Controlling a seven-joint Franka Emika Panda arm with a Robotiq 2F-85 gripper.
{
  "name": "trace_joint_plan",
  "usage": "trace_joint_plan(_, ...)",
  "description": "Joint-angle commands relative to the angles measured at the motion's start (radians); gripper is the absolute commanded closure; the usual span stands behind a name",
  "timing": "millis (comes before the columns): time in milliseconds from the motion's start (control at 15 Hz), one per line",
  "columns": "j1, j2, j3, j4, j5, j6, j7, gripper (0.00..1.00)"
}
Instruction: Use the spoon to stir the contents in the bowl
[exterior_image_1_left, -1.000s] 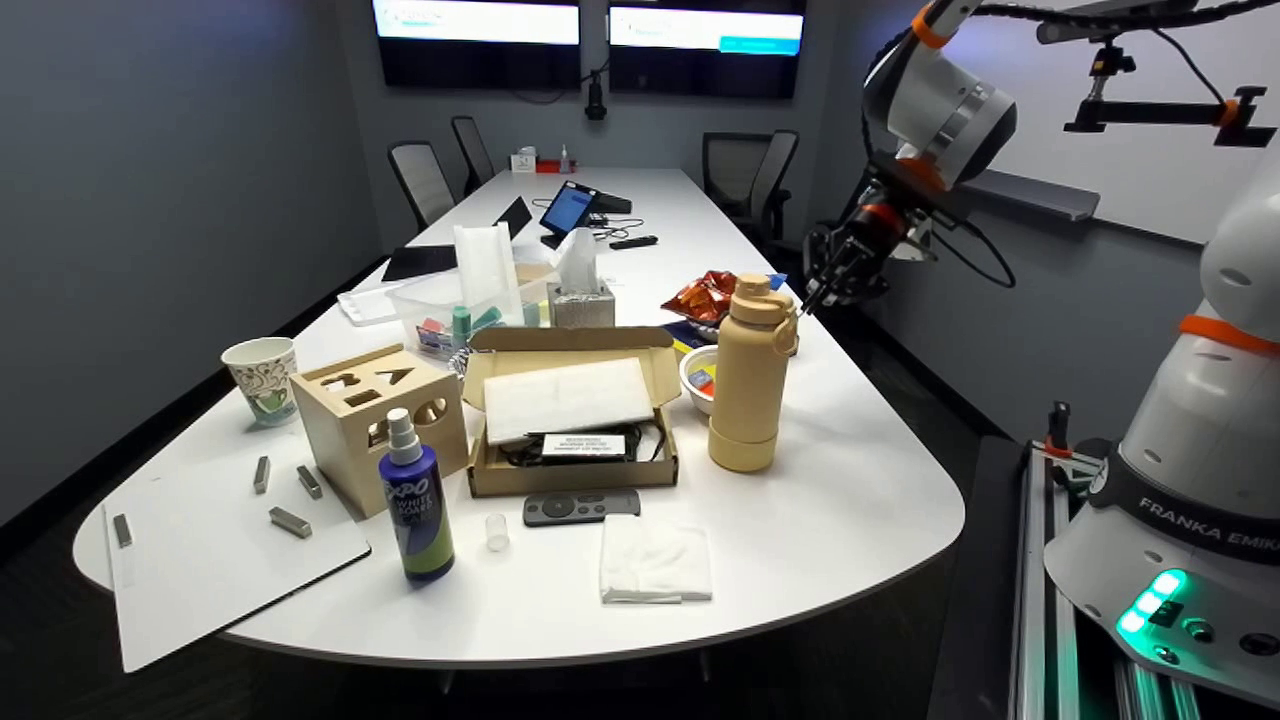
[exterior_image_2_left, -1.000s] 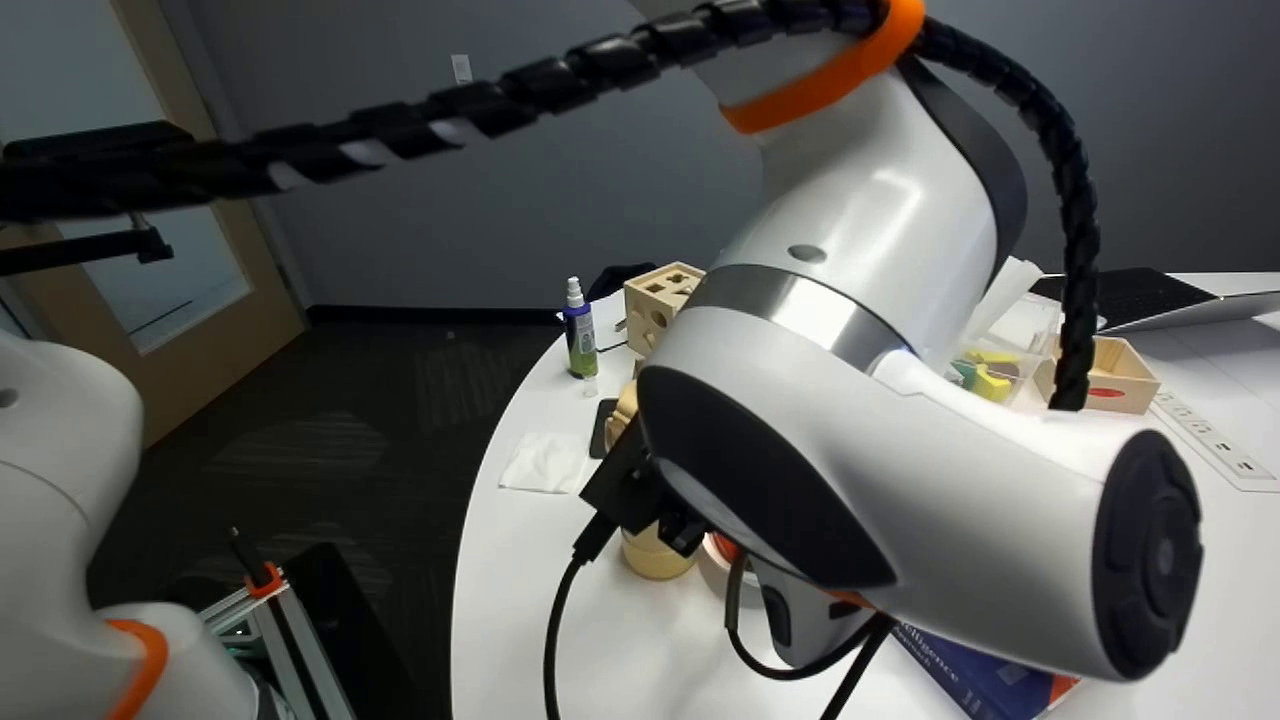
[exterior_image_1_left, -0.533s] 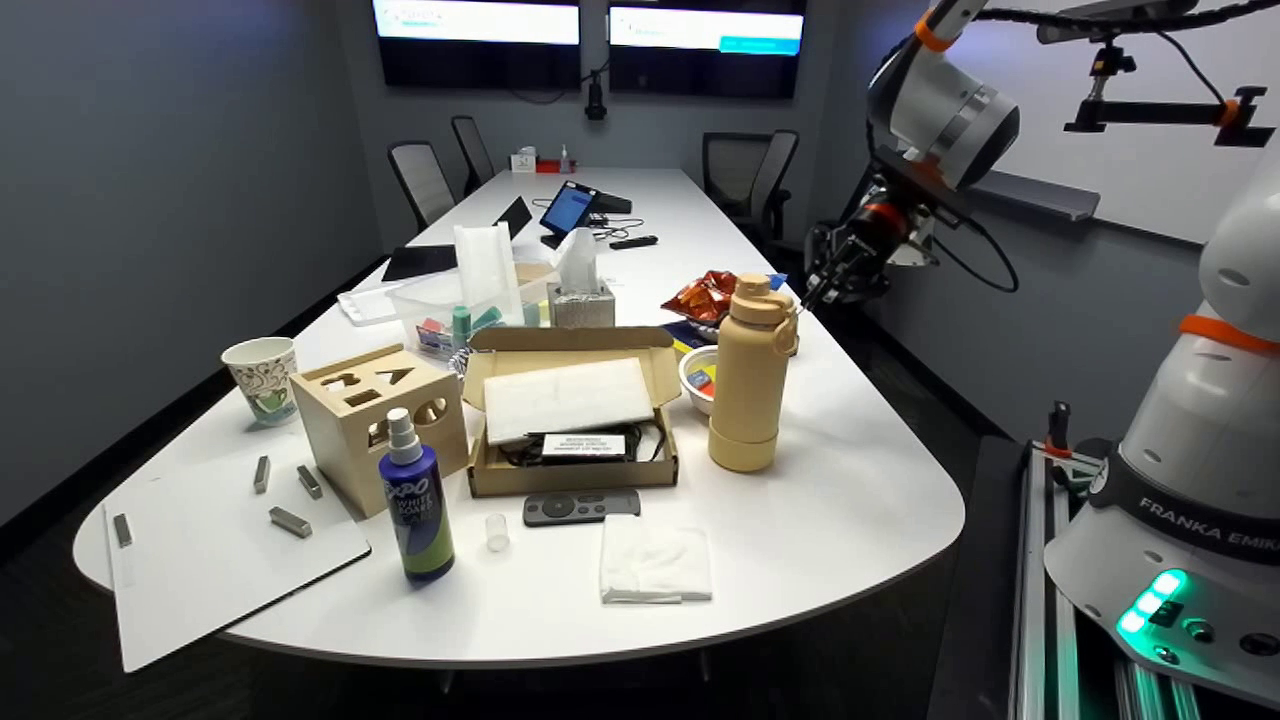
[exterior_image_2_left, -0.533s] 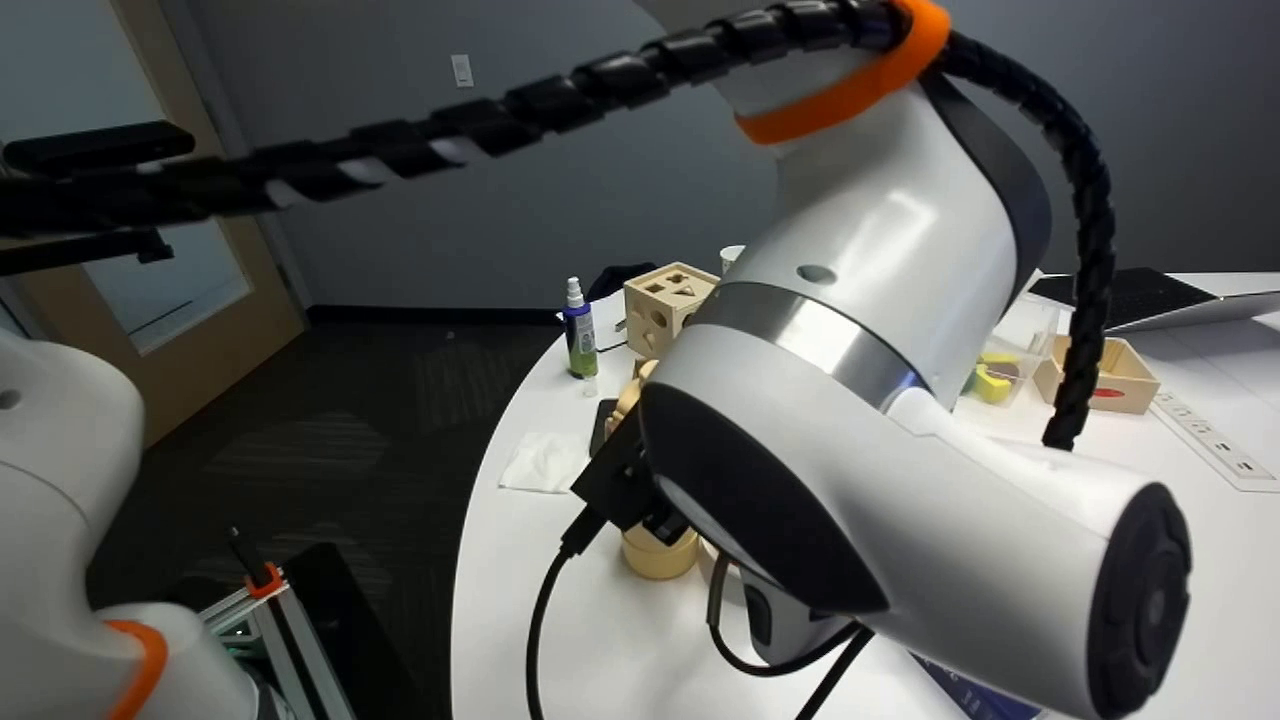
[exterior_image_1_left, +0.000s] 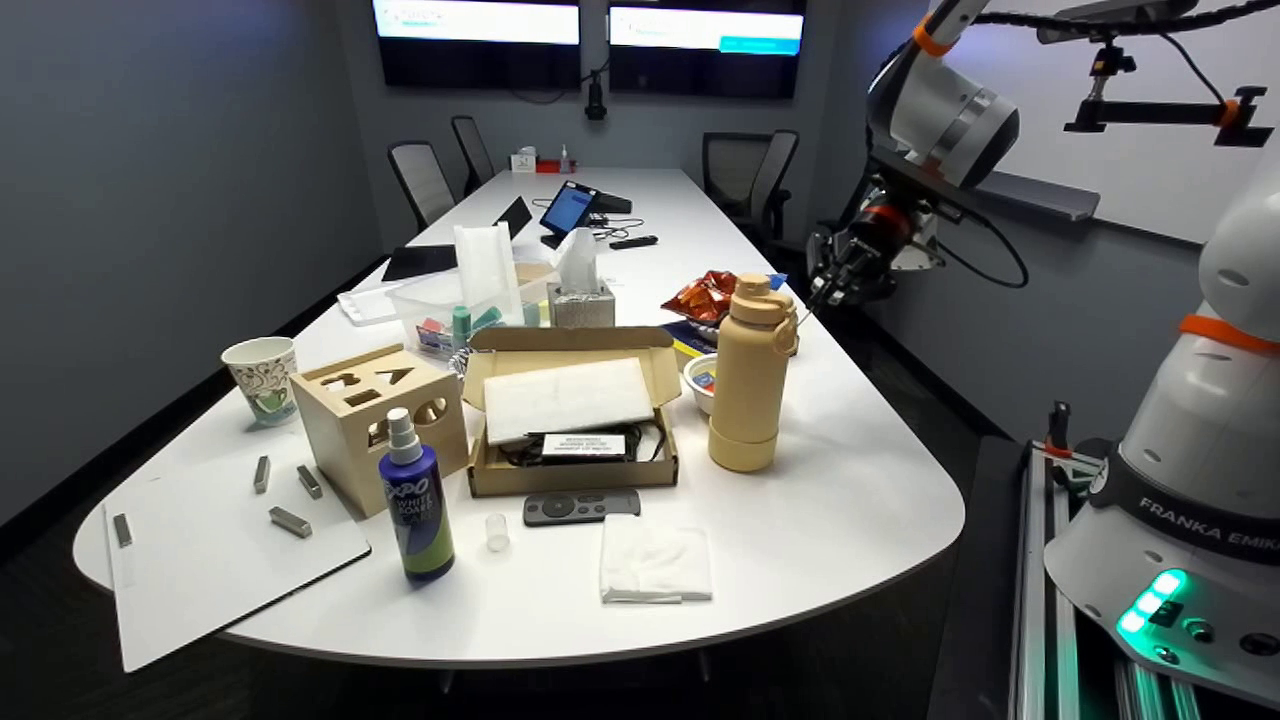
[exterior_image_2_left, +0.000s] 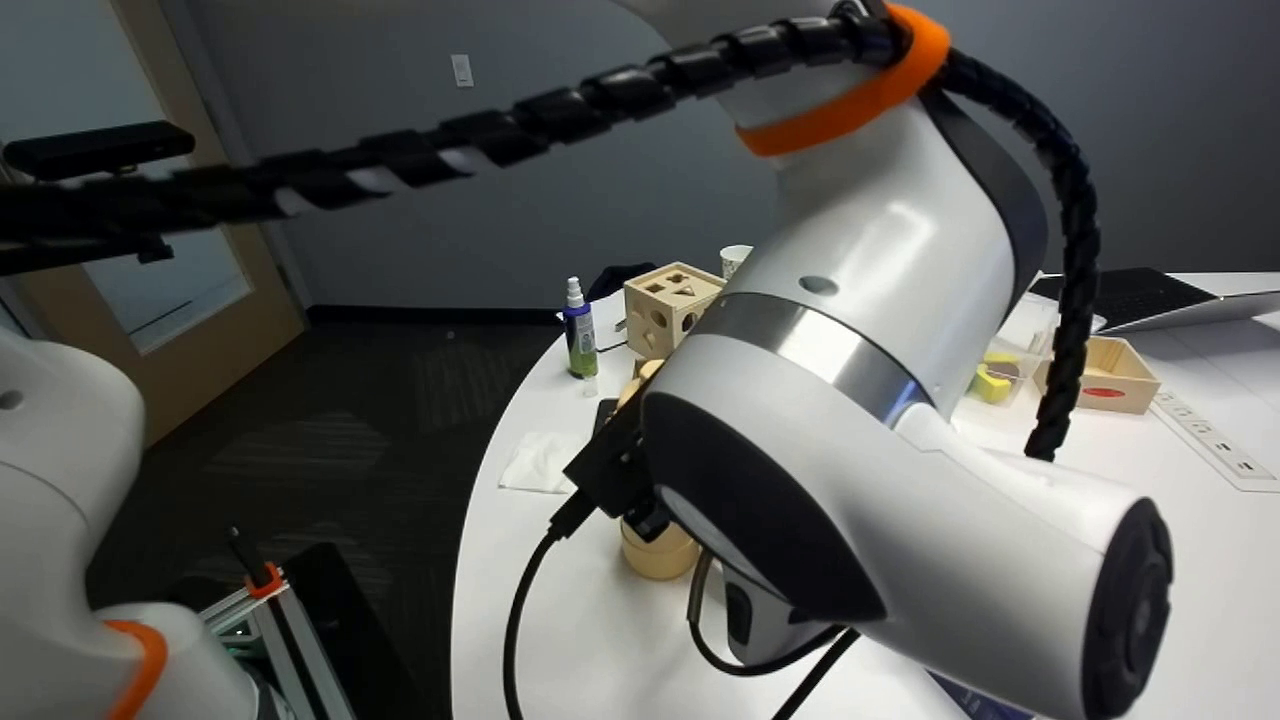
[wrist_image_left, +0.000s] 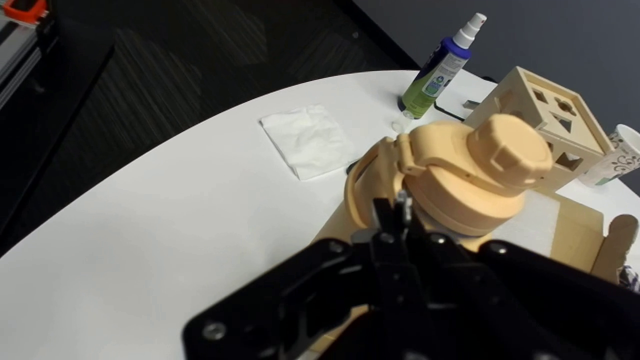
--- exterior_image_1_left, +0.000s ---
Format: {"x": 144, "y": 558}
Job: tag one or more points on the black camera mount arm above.
{"x": 1161, "y": 114}

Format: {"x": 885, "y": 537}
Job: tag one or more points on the small white box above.
{"x": 525, "y": 162}

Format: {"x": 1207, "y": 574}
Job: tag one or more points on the white paper sheet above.
{"x": 366, "y": 305}

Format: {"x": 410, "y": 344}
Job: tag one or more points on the yellow and blue package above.
{"x": 684, "y": 344}

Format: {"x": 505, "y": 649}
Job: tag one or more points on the flat white board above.
{"x": 214, "y": 574}

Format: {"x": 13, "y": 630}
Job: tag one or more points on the black marker pen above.
{"x": 632, "y": 241}

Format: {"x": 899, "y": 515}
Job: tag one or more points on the white sheet in carton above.
{"x": 566, "y": 396}

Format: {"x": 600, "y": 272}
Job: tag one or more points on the folded white napkin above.
{"x": 657, "y": 563}

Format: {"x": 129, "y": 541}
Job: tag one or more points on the small grey block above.
{"x": 121, "y": 531}
{"x": 260, "y": 475}
{"x": 288, "y": 520}
{"x": 309, "y": 482}

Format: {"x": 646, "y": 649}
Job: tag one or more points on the grey camera on mount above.
{"x": 1112, "y": 18}

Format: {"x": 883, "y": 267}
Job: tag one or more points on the tan water bottle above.
{"x": 750, "y": 384}

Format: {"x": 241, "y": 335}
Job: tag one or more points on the grey whiteboard tray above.
{"x": 1054, "y": 203}

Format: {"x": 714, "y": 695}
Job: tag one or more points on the tall clear plastic bag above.
{"x": 490, "y": 272}

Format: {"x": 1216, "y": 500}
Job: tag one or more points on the wall monitor screen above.
{"x": 706, "y": 46}
{"x": 479, "y": 35}

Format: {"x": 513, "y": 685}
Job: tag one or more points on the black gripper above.
{"x": 883, "y": 241}

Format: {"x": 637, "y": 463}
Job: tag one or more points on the black device with label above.
{"x": 586, "y": 446}

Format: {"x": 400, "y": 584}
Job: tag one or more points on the grey tissue box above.
{"x": 583, "y": 301}

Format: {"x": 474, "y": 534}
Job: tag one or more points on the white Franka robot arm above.
{"x": 1201, "y": 402}

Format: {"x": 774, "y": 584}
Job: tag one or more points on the flat black notebook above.
{"x": 421, "y": 262}

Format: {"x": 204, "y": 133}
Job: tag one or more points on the tablet with blue screen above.
{"x": 569, "y": 208}

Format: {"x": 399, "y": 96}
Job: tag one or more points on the wooden shape sorter box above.
{"x": 381, "y": 423}

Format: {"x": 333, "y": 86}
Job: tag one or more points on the black knob post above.
{"x": 1062, "y": 424}

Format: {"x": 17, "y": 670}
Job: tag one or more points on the blue spray bottle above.
{"x": 416, "y": 505}

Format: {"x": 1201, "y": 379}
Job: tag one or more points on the clear plastic container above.
{"x": 435, "y": 325}

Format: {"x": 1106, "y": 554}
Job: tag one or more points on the orange snack bag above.
{"x": 706, "y": 296}

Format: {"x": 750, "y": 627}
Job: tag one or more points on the patterned paper cup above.
{"x": 260, "y": 379}

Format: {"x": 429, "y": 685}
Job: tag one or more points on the small clear plastic cup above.
{"x": 497, "y": 534}

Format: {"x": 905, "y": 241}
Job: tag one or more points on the aluminium rail frame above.
{"x": 1034, "y": 584}

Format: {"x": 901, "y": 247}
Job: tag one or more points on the open cardboard box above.
{"x": 574, "y": 402}

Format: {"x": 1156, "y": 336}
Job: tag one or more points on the flat black remote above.
{"x": 583, "y": 505}

